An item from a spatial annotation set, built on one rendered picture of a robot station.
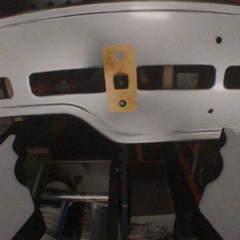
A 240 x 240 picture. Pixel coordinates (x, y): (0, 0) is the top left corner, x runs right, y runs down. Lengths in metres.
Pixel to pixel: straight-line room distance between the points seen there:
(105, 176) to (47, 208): 0.12
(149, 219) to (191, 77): 0.19
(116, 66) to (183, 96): 0.09
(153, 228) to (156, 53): 0.23
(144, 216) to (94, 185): 0.15
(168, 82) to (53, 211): 0.27
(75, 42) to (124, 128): 0.13
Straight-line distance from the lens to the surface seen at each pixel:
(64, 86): 0.57
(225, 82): 0.38
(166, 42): 0.23
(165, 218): 0.27
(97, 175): 0.36
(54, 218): 0.33
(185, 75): 0.26
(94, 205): 0.82
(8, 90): 0.30
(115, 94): 0.24
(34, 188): 0.28
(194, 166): 0.37
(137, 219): 0.27
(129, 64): 0.23
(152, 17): 0.23
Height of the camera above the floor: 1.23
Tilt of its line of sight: 64 degrees down
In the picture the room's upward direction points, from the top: 178 degrees counter-clockwise
